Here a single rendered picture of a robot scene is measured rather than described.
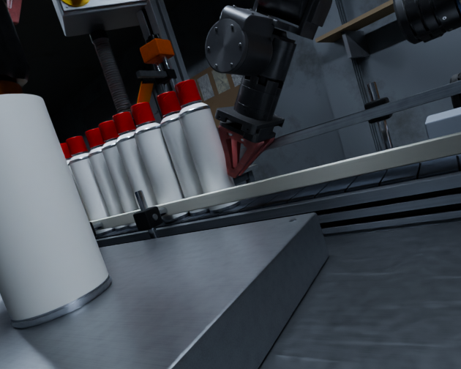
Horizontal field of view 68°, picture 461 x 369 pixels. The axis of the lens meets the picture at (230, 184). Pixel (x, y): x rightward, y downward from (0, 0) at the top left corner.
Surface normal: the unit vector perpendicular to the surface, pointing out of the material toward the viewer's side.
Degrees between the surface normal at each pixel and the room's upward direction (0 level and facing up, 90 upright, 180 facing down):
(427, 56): 90
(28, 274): 90
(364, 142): 90
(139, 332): 0
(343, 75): 90
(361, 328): 0
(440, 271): 0
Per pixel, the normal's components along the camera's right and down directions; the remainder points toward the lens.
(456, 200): -0.50, 0.25
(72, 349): -0.31, -0.94
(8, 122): 0.69, -0.14
